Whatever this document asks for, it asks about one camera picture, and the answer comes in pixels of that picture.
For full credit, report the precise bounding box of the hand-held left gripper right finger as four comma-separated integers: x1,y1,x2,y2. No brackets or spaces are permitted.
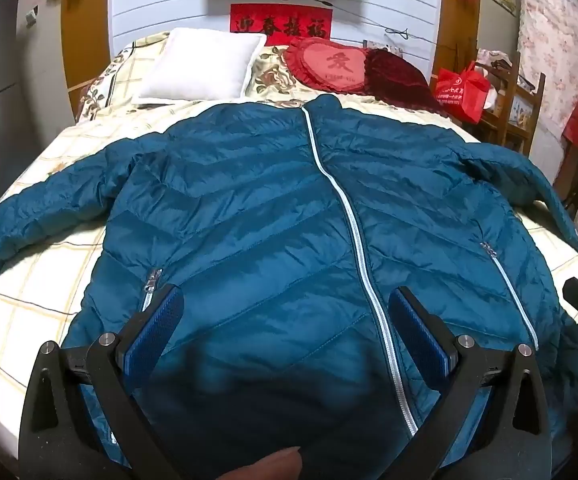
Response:
388,286,553,480

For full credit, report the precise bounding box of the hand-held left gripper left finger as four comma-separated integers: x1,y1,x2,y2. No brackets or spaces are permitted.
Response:
19,284,186,480

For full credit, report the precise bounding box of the teal puffer jacket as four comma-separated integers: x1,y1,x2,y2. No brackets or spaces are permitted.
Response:
0,94,578,480

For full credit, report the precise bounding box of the person's left hand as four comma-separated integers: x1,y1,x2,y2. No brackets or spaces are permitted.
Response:
234,450,304,480

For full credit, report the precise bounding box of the bed with floral checked sheet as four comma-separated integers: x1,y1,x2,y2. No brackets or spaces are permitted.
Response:
0,30,578,441

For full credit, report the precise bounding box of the wooden chair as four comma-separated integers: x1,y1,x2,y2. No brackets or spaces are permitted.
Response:
473,50,546,157

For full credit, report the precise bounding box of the red shopping bag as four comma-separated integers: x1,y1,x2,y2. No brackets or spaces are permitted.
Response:
435,61,491,125

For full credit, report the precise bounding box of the dark red ruffled cushion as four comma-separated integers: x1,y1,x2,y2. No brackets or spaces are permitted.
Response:
363,47,451,117

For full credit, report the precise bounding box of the white pillow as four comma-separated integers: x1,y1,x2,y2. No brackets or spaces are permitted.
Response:
131,27,268,106

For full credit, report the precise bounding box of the grey refrigerator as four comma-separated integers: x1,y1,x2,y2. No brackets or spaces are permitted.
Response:
0,0,78,223

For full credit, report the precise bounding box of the pink floral fabric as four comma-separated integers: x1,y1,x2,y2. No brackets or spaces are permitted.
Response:
518,0,578,127

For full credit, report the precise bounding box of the red heart-shaped cushion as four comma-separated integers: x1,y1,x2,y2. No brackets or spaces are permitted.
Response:
283,36,371,94

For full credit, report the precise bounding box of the red wall banner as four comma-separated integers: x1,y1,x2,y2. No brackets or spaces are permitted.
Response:
230,3,334,40

